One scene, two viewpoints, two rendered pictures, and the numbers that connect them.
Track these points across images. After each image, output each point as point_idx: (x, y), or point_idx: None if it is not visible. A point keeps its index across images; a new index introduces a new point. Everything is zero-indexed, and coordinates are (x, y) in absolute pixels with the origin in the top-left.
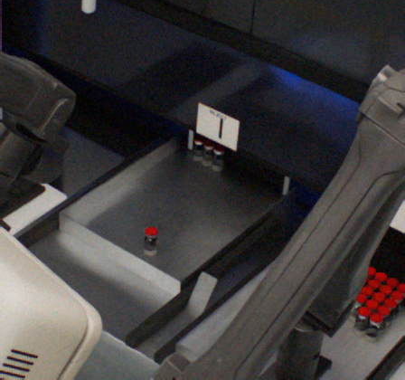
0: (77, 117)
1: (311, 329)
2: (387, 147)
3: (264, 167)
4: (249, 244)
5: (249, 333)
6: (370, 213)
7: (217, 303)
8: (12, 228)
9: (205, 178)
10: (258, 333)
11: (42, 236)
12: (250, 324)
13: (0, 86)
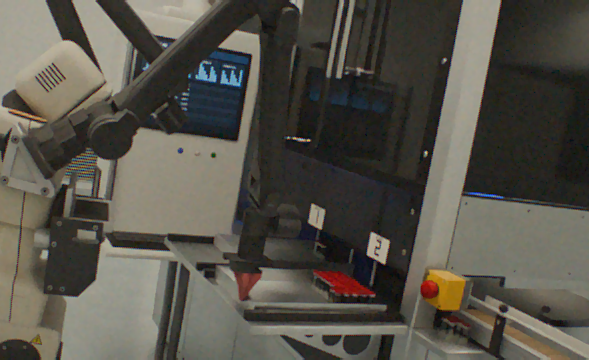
0: (271, 237)
1: (254, 212)
2: None
3: (343, 257)
4: (302, 268)
5: (147, 70)
6: (215, 18)
7: None
8: None
9: (310, 258)
10: (150, 69)
11: (200, 241)
12: (150, 66)
13: (144, 43)
